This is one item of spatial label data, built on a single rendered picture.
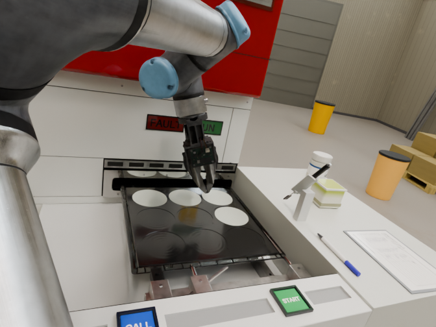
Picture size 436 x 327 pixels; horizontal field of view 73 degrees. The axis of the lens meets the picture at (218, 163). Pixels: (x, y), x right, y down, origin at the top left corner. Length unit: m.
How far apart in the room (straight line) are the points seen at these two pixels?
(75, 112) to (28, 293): 0.72
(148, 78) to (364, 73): 11.09
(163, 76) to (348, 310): 0.53
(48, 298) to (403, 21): 11.96
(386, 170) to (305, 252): 3.36
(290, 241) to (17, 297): 0.67
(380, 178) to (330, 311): 3.56
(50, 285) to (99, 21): 0.18
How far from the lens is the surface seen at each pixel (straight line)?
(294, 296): 0.59
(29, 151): 0.27
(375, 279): 0.73
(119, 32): 0.27
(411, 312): 0.77
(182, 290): 0.65
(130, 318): 0.49
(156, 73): 0.57
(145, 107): 0.91
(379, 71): 11.78
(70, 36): 0.23
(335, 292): 0.65
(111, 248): 0.84
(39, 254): 0.24
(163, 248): 0.71
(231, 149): 1.03
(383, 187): 4.14
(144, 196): 0.91
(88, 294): 0.73
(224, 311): 0.53
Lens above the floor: 1.34
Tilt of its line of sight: 21 degrees down
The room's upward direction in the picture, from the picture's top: 12 degrees clockwise
